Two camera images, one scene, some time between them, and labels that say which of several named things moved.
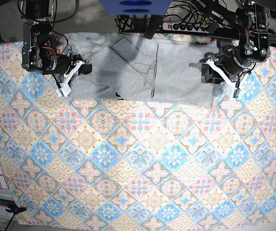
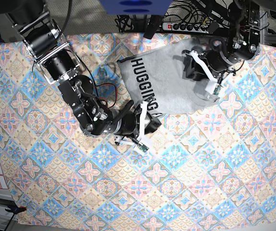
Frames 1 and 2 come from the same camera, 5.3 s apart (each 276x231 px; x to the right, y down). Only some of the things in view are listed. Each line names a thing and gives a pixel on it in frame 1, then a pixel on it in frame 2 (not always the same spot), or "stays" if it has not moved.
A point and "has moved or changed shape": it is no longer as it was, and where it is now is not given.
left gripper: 64,64 → 128,122
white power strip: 185,27 stays
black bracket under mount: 154,23 stays
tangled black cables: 124,23 stays
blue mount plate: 135,7 stays
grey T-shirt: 164,69 has moved or changed shape
